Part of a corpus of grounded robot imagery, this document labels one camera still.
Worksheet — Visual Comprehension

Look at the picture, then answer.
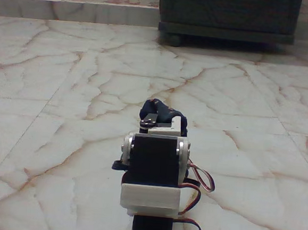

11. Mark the dark navy patterned sock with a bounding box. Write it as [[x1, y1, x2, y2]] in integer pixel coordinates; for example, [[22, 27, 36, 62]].
[[137, 96, 192, 138]]

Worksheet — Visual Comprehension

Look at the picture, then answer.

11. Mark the round dark cabinet foot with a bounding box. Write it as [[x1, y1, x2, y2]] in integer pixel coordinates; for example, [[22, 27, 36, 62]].
[[164, 33, 183, 47]]

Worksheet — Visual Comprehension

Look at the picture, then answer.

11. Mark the dark wooden cabinet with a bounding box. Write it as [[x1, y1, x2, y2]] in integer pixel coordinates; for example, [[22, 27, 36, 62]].
[[154, 0, 304, 57]]

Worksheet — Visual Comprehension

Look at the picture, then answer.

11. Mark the red white servo cable loop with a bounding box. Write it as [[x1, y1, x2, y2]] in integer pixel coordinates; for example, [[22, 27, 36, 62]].
[[184, 157, 218, 194]]

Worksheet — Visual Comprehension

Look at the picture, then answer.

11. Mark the black red servo cable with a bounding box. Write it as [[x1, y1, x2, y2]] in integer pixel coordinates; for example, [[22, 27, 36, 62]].
[[173, 182, 208, 230]]

